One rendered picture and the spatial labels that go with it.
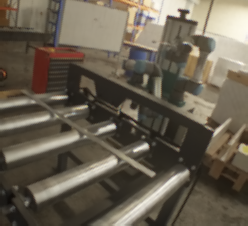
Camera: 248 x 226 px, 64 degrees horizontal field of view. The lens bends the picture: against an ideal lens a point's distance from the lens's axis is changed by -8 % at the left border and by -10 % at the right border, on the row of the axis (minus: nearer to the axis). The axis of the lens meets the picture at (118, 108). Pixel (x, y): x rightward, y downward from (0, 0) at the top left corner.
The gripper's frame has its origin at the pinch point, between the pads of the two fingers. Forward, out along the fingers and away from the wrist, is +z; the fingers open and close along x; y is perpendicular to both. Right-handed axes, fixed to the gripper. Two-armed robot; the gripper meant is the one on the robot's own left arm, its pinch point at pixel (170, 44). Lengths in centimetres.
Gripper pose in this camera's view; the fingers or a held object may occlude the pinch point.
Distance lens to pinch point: 144.0
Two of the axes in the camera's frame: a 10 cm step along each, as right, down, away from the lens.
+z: -6.6, 1.5, -7.4
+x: 2.1, -9.0, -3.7
